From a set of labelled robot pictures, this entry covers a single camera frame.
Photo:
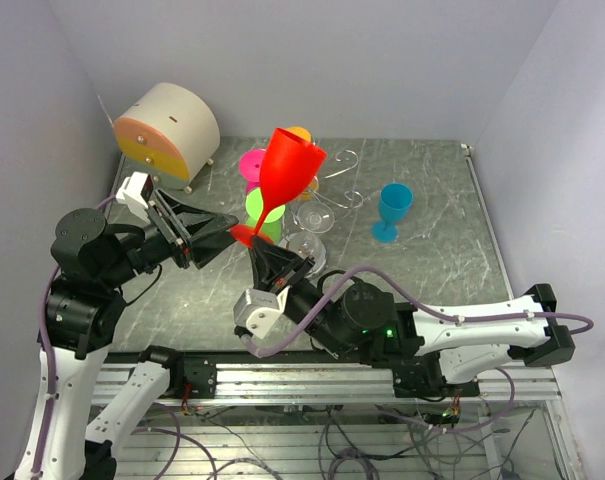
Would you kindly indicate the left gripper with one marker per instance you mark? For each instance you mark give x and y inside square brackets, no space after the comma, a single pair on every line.
[191,233]

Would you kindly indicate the blue plastic wine glass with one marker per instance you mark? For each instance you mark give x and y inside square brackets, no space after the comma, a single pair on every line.
[394,203]

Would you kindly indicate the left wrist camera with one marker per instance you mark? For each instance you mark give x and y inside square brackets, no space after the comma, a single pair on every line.
[134,194]

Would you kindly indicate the orange plastic wine glass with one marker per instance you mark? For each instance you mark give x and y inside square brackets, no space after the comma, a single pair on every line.
[305,134]

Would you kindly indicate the round mini drawer cabinet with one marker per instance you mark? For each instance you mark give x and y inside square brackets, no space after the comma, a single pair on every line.
[171,133]

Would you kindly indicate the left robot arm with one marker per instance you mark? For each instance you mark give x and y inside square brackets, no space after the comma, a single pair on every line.
[81,307]

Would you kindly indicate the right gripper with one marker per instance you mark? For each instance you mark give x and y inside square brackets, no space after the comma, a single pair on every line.
[275,267]

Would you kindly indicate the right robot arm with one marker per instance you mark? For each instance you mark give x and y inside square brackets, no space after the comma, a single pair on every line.
[364,318]

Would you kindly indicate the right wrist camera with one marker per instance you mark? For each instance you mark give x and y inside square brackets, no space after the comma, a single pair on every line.
[258,311]

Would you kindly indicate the red plastic wine glass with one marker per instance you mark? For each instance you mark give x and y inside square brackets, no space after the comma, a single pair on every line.
[289,165]

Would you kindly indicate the green plastic wine glass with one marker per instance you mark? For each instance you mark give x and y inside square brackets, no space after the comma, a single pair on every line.
[273,225]

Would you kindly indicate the pink plastic wine glass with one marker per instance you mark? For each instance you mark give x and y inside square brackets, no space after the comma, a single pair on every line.
[249,167]

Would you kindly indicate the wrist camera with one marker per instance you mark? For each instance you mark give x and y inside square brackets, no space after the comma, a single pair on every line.
[258,311]
[134,194]

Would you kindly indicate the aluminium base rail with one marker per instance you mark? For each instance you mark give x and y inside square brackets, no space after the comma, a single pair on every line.
[227,379]

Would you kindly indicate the clear wine glass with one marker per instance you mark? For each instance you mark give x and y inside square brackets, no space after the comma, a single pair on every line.
[313,218]

